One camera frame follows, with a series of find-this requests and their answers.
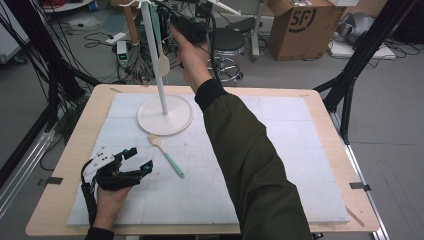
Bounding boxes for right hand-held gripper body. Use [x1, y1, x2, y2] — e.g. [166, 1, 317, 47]
[167, 0, 242, 45]

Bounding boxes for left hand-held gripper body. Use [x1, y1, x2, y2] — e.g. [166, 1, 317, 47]
[81, 146, 144, 192]

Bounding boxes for cream spatula with mint handle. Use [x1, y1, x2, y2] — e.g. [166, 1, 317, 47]
[147, 133, 186, 179]

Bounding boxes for wire whisk with wooden handle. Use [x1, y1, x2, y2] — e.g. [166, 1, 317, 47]
[121, 4, 152, 86]

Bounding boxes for cream spoon with mint handle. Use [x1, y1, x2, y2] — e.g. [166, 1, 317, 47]
[149, 1, 171, 78]

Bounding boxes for white rack stand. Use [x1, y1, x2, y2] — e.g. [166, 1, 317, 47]
[118, 0, 194, 137]

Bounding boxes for person's left hand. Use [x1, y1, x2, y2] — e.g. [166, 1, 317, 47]
[93, 185, 133, 232]

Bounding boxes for person's right hand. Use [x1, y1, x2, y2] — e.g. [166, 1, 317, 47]
[169, 24, 215, 94]

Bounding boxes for black round stool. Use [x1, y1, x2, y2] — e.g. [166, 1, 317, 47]
[211, 18, 258, 85]

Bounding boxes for white power strip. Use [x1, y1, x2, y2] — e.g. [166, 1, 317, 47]
[105, 31, 128, 46]

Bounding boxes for white device with green display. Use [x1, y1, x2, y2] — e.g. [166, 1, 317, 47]
[115, 40, 130, 68]

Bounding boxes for black tape patch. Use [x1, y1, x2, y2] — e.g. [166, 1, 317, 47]
[37, 176, 64, 186]
[349, 182, 372, 192]

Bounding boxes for white desk leg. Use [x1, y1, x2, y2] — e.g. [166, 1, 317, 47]
[250, 0, 264, 58]

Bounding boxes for white round table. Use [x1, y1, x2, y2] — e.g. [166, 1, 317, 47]
[41, 0, 95, 14]

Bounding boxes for brown cardboard box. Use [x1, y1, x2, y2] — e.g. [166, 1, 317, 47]
[266, 0, 348, 62]

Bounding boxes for white foam mat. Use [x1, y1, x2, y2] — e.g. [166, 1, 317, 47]
[66, 92, 351, 227]

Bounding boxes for white cabinet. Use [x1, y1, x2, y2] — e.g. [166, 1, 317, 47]
[0, 18, 29, 65]

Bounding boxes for grey bag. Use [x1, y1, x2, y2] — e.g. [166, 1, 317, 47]
[334, 12, 376, 38]

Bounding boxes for white flat board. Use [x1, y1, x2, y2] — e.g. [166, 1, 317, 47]
[328, 39, 398, 61]

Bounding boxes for right hand-held gripper black cable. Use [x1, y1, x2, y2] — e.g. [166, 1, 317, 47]
[201, 4, 223, 86]

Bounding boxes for hand-held gripper black cable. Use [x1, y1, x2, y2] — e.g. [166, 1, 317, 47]
[201, 4, 223, 86]
[80, 159, 98, 228]

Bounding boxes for left hand-held gripper black cable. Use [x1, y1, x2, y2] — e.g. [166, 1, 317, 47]
[80, 159, 98, 228]

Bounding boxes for aluminium rail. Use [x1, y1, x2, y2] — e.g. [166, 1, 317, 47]
[0, 128, 56, 219]
[328, 111, 391, 240]

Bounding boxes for black metal frame strut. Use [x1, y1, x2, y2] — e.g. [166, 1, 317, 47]
[0, 0, 101, 131]
[313, 0, 419, 146]

